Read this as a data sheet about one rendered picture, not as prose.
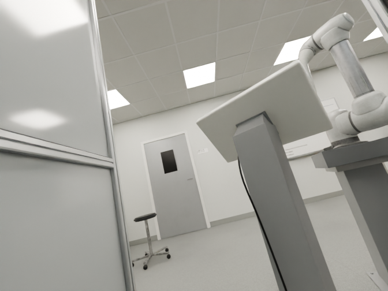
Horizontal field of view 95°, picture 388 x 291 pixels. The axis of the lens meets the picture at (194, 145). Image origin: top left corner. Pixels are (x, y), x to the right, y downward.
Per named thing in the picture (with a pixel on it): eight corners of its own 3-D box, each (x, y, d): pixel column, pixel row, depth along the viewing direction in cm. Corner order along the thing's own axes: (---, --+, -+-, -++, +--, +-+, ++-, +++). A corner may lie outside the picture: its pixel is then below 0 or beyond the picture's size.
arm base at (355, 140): (321, 153, 135) (319, 146, 137) (357, 146, 128) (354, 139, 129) (328, 150, 119) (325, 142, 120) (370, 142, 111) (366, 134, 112)
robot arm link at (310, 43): (293, 54, 134) (310, 40, 122) (298, 43, 142) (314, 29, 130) (304, 66, 136) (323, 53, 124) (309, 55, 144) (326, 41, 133)
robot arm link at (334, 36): (366, 130, 120) (415, 116, 101) (356, 134, 112) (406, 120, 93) (319, 36, 133) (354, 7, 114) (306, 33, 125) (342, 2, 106)
